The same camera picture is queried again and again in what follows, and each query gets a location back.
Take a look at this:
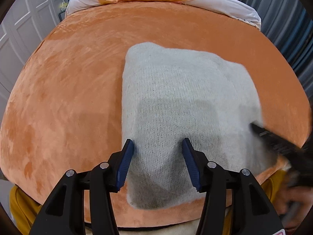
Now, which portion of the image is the orange plush bed cover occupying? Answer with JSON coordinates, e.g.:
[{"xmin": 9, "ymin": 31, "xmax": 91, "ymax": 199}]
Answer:
[{"xmin": 1, "ymin": 2, "xmax": 312, "ymax": 234}]

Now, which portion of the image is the grey blue curtain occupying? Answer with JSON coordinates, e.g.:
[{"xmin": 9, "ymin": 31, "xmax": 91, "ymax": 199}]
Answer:
[{"xmin": 239, "ymin": 0, "xmax": 312, "ymax": 99}]

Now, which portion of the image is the person's right hand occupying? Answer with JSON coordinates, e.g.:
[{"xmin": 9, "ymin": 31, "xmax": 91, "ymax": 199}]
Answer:
[{"xmin": 273, "ymin": 172, "xmax": 312, "ymax": 234}]

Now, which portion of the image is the mustard yellow garment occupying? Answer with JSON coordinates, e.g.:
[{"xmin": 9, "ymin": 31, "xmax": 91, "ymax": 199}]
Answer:
[{"xmin": 9, "ymin": 170, "xmax": 286, "ymax": 234}]

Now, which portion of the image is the yellow tissue box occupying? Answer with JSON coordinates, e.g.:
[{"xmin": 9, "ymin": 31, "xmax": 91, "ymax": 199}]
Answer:
[{"xmin": 60, "ymin": 2, "xmax": 68, "ymax": 11}]

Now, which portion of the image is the white knitted sweater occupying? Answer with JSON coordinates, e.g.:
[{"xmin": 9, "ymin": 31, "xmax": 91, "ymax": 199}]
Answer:
[{"xmin": 121, "ymin": 42, "xmax": 277, "ymax": 210}]

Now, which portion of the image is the white panelled wardrobe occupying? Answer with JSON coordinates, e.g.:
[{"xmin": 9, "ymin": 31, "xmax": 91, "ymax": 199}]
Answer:
[{"xmin": 1, "ymin": 0, "xmax": 68, "ymax": 116}]

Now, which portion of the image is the dark bedside table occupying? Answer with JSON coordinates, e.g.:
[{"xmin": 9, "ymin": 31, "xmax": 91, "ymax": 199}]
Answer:
[{"xmin": 58, "ymin": 10, "xmax": 66, "ymax": 22}]

